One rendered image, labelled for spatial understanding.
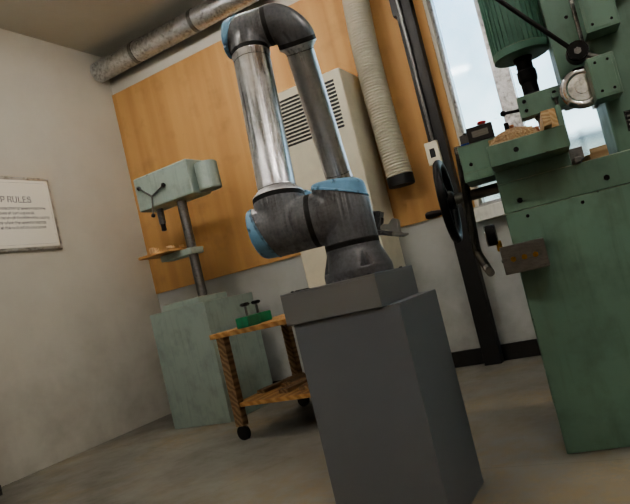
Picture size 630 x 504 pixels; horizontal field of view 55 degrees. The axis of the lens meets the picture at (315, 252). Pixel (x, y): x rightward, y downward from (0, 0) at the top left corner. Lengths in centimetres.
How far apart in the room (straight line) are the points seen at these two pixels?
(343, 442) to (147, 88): 357
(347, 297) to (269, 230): 30
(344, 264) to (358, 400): 34
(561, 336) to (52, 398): 296
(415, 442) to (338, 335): 31
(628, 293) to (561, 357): 25
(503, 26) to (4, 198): 298
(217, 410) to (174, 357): 42
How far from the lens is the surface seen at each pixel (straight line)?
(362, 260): 158
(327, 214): 161
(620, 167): 189
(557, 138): 177
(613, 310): 189
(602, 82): 194
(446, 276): 357
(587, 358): 191
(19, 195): 411
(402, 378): 150
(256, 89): 180
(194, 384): 372
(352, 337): 153
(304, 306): 157
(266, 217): 166
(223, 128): 426
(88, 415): 414
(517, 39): 210
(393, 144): 348
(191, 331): 366
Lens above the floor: 63
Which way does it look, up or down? 3 degrees up
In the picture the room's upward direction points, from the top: 13 degrees counter-clockwise
